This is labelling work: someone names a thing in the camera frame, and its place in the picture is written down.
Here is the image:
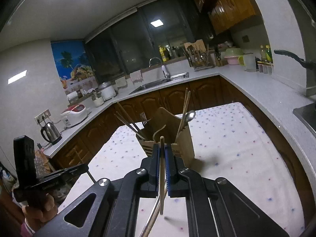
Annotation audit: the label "long metal chopstick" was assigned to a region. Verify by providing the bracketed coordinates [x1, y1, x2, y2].
[117, 102, 141, 133]

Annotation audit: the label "person's left hand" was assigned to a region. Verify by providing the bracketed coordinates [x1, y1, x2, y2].
[22, 194, 58, 232]

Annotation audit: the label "steel electric kettle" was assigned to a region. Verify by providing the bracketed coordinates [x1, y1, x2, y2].
[41, 122, 62, 145]

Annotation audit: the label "white floral tablecloth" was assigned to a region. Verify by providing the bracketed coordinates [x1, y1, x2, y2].
[60, 103, 305, 236]

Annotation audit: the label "white red rice cooker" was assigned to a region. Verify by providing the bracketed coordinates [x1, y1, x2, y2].
[60, 104, 88, 128]

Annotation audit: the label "metal fork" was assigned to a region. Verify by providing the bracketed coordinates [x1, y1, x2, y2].
[140, 112, 152, 131]

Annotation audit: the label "wooden utensil holder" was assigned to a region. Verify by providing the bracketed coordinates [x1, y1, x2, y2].
[137, 107, 195, 167]

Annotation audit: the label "metal spoon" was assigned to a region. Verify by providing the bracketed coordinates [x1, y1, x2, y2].
[182, 110, 196, 129]

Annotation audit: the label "small white lidded jar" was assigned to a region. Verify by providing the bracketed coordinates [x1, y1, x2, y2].
[91, 91, 104, 107]

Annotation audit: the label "lower wooden cabinets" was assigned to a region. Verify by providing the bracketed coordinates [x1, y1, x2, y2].
[49, 75, 315, 222]

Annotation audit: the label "wooden cabinets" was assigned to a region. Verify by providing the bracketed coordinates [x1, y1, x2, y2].
[49, 75, 315, 222]
[194, 0, 261, 35]

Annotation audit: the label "beige hanging cloth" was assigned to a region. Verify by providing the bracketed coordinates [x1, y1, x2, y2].
[115, 76, 128, 90]
[130, 70, 143, 84]

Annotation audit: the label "stainless steel sink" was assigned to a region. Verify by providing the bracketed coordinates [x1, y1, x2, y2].
[130, 72, 189, 95]

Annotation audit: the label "chrome sink faucet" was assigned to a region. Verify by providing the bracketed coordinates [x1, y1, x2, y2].
[149, 57, 171, 79]

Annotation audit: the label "condiment bottle rack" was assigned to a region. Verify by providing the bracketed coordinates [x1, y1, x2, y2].
[256, 45, 274, 75]

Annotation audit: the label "green and pink bowls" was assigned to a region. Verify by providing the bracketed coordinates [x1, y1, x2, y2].
[224, 48, 244, 65]

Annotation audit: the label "counter cutlery drying rack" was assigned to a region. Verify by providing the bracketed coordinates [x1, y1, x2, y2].
[183, 39, 215, 72]

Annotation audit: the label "yellow detergent bottle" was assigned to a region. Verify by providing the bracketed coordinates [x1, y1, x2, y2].
[159, 45, 170, 62]

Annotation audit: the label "upper wooden cabinets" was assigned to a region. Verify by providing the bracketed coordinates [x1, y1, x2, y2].
[194, 0, 261, 35]

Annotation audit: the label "fruit beach wall poster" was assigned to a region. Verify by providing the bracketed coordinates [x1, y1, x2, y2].
[51, 40, 98, 95]

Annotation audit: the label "black wok with handle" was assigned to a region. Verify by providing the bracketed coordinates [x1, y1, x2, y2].
[274, 50, 315, 70]

